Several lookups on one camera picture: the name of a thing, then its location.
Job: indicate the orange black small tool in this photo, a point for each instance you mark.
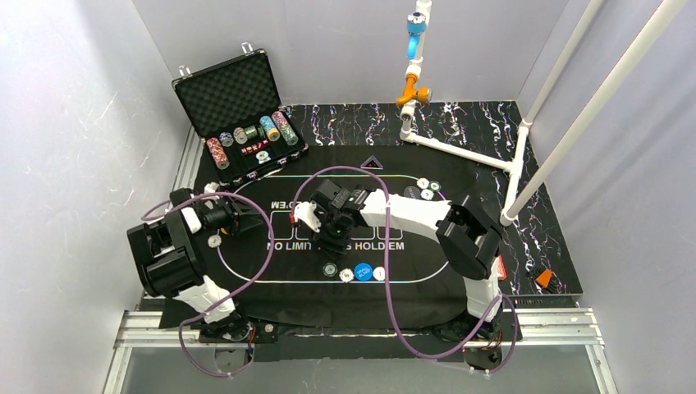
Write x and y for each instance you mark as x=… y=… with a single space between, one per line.
x=544 y=278

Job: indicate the blue small blind button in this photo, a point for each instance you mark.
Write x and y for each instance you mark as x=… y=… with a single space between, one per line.
x=363 y=272

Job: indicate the white grey poker chip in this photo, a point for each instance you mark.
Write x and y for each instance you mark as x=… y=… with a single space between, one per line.
x=214 y=241
x=423 y=184
x=379 y=274

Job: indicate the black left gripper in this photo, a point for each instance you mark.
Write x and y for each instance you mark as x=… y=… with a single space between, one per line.
x=239 y=213

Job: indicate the red playing card box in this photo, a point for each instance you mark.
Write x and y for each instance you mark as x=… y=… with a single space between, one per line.
x=501 y=270

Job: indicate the blue chip stack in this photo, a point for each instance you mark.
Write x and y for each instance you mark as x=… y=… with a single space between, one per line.
x=269 y=128

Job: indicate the white blue poker chip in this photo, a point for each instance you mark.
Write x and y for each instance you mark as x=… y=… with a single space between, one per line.
x=426 y=194
x=346 y=275

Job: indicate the pink green chip stack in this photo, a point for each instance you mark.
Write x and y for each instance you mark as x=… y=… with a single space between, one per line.
x=285 y=128

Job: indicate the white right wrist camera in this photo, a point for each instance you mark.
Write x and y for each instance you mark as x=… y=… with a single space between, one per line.
x=304 y=212

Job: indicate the white pvc pipe frame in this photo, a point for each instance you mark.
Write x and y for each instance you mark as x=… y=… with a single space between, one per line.
x=493 y=137

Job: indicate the red poker chip stack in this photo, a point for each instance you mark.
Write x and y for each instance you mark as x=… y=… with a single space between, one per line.
x=217 y=153

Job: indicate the clear dealer button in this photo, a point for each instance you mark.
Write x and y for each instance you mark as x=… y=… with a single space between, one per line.
x=412 y=192

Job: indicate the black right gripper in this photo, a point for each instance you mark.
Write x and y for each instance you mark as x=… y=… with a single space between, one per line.
x=334 y=235

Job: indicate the black aluminium chip case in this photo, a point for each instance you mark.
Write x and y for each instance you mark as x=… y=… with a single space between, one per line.
x=238 y=93

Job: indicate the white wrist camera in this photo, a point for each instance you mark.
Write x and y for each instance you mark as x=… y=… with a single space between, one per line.
x=191 y=220
x=304 y=212

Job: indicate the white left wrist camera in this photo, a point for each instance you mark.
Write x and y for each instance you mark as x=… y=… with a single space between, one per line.
x=191 y=220

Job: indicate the black poker table mat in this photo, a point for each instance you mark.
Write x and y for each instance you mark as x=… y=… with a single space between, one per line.
x=348 y=261

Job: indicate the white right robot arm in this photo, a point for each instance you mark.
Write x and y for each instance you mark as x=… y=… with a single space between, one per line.
x=469 y=238

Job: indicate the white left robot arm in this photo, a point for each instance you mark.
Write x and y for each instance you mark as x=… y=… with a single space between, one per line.
x=169 y=261

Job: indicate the green poker chip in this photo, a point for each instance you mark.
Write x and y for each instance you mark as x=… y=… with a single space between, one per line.
x=434 y=186
x=329 y=269

